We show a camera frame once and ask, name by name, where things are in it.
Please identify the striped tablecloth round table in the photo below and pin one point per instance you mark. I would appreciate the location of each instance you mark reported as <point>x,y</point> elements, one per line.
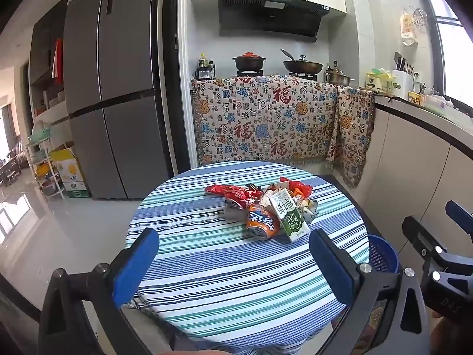
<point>207,266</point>

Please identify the silver crushed can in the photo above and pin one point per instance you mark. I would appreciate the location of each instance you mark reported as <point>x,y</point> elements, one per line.
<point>234,207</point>

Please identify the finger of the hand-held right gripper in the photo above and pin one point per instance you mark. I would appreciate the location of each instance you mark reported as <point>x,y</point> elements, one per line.
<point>458,212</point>
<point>421,235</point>

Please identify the black range hood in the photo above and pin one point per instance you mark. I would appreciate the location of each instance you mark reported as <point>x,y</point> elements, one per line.
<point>266,22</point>

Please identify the green storage rack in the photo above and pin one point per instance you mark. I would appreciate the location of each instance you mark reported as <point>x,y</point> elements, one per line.
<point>44,162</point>

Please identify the black wok with lid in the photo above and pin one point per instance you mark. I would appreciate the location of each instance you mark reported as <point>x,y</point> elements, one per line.
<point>303,66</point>

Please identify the beige base cabinet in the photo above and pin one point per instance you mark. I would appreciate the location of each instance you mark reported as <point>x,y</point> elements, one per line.
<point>406,162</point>

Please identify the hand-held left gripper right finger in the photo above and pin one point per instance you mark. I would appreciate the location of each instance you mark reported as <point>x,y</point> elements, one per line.
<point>330,270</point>

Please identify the steel pot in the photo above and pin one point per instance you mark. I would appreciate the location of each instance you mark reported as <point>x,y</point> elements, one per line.
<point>338,77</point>

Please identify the red hanging cloth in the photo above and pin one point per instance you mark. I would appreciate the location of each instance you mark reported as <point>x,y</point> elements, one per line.
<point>58,61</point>

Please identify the large printed blanket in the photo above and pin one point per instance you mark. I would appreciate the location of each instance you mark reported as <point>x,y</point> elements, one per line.
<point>258,125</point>

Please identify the grey refrigerator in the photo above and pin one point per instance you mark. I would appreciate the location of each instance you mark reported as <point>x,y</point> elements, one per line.
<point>111,81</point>

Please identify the window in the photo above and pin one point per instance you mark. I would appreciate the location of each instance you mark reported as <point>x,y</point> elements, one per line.
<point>456,44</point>

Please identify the long red snack wrapper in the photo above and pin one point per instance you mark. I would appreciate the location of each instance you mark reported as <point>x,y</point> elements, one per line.
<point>225,191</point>

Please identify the metal whisk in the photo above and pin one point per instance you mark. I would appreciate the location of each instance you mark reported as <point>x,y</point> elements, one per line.
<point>419,17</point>

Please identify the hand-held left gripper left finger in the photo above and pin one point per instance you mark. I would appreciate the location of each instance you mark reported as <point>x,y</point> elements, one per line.
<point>135,268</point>

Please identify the green white milk carton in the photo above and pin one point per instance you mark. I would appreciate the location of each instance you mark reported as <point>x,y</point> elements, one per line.
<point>290,214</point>

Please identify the small yellow box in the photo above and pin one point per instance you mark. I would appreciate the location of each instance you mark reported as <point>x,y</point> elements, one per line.
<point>414,98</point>

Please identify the seasoning bottle rack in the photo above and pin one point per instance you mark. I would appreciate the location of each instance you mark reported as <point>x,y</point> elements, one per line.
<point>205,68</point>

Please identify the small printed blanket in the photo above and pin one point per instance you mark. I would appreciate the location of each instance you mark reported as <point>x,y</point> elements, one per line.
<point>351,129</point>

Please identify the white knife holder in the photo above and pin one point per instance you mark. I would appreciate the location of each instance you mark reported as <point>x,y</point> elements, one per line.
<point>403,81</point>

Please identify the blue plastic mesh basket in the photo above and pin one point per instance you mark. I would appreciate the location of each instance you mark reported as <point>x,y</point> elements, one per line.
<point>384,257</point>

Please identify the yellow cardboard box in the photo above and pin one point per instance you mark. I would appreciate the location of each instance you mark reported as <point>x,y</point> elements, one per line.
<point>72,172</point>

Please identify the yellow green container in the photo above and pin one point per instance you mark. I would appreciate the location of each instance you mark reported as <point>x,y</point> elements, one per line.
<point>378,81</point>

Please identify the clay pot with red lid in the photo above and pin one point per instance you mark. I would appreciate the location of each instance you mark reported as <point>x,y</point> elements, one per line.
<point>248,63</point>

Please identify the hanging printed bag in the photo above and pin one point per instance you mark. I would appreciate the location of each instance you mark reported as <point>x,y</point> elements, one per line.
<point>408,27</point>

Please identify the black gas stove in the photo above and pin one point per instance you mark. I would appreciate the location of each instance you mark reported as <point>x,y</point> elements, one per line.
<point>250,73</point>

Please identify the dark wall cabinet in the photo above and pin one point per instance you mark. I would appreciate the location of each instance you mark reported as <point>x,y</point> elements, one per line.
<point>42,51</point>

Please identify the orange soda can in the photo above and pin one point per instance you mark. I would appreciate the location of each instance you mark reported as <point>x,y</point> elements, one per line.
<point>260,223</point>

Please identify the red plastic bag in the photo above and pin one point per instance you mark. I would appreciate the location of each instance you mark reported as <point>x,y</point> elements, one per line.
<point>301,188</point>

